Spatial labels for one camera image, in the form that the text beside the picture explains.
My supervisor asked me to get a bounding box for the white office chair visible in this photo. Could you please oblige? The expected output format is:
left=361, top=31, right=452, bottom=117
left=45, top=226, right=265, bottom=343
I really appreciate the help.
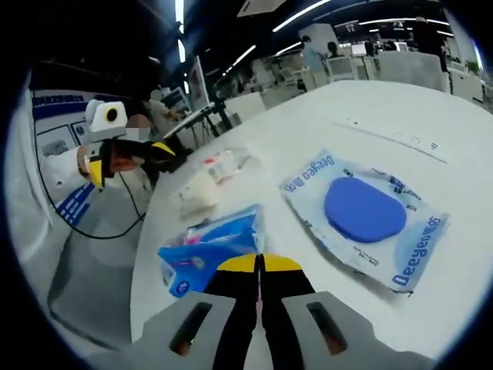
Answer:
left=329, top=55, right=359, bottom=82

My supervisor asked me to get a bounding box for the person in white coat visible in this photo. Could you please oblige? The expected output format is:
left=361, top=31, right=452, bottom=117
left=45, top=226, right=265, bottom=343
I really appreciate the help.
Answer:
left=31, top=90, right=101, bottom=229

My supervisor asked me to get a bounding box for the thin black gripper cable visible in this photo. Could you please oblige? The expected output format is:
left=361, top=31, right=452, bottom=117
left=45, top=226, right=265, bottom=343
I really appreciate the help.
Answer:
left=37, top=169, right=148, bottom=241

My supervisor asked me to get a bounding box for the wet wipes pack blue lid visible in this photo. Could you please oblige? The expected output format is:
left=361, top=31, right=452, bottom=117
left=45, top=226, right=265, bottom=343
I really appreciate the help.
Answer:
left=279, top=148, right=451, bottom=298

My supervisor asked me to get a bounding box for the clear water bottle red label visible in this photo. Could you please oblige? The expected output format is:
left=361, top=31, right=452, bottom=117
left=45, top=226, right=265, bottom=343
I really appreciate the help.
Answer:
left=202, top=148, right=251, bottom=185

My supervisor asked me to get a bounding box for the person's left hand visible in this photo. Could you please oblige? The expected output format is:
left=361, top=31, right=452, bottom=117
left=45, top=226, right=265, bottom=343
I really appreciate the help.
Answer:
left=76, top=147, right=94, bottom=177

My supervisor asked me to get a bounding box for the small white packet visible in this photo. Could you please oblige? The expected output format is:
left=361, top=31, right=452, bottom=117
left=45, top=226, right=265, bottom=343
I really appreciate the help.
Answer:
left=179, top=171, right=223, bottom=220

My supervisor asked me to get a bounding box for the white desk partition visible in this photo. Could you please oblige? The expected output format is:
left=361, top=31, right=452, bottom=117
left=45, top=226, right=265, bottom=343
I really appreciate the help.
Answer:
left=377, top=52, right=451, bottom=93

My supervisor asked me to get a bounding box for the ceiling air conditioner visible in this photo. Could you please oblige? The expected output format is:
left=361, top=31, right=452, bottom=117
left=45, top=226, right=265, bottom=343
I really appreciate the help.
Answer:
left=236, top=0, right=279, bottom=19

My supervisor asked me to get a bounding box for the straight ceiling light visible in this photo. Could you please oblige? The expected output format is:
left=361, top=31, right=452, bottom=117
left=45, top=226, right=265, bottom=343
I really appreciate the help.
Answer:
left=272, top=0, right=333, bottom=32

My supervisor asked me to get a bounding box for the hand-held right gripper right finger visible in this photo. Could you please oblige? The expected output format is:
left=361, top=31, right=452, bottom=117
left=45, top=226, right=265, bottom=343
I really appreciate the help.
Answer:
left=258, top=253, right=438, bottom=370

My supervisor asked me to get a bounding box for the computer monitor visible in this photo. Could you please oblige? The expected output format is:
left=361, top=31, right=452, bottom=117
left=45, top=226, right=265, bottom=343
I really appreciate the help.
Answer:
left=187, top=56, right=211, bottom=113

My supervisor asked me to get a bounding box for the blue tissue packet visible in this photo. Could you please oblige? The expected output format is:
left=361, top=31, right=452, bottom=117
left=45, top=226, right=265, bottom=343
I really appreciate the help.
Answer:
left=156, top=203, right=267, bottom=300

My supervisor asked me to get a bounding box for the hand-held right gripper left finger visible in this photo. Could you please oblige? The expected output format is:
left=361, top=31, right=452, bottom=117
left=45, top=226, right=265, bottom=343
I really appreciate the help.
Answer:
left=92, top=254, right=259, bottom=370

